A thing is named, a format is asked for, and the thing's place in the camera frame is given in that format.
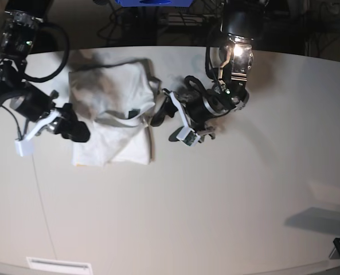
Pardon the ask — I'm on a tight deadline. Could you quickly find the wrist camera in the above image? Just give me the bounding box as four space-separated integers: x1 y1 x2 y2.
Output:
14 139 34 157
176 127 201 147

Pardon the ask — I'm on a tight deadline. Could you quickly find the white printed T-shirt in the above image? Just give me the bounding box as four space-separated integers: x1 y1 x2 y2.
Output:
69 61 159 167

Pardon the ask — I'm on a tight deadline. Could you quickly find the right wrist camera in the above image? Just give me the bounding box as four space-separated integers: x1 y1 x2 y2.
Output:
14 139 34 157

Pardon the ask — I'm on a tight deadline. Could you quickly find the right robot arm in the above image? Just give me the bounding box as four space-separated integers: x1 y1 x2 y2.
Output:
0 1 91 143

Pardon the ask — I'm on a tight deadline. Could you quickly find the white paper label sheet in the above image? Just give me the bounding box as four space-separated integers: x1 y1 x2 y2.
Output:
26 257 93 275

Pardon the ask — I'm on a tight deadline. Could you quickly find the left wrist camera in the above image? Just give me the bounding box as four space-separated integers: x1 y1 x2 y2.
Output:
176 127 201 147

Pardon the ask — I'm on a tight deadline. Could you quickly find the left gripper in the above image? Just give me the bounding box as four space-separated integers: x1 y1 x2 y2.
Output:
150 76 249 140

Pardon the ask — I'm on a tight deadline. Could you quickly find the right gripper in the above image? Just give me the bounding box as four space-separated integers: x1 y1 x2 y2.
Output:
10 85 90 143

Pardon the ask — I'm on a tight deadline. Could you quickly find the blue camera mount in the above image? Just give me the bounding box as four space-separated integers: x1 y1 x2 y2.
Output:
116 0 193 7

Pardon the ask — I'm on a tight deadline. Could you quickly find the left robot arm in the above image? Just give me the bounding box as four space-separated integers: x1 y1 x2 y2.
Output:
150 1 268 146

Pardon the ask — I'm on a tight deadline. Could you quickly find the black power strip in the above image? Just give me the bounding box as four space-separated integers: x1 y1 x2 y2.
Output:
159 13 216 27

